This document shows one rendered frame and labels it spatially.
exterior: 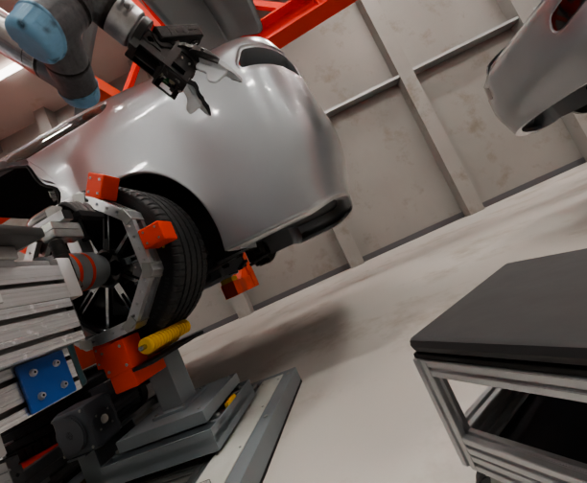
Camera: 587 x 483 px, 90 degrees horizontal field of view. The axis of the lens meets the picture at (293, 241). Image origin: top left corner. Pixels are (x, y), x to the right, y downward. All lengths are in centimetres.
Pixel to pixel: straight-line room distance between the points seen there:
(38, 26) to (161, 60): 18
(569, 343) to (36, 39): 84
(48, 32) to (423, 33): 810
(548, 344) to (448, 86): 764
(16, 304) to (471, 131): 765
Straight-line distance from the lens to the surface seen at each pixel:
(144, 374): 128
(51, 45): 68
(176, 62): 72
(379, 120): 732
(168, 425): 133
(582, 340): 48
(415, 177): 708
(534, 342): 50
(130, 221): 117
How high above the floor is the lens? 55
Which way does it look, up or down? 4 degrees up
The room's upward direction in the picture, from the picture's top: 25 degrees counter-clockwise
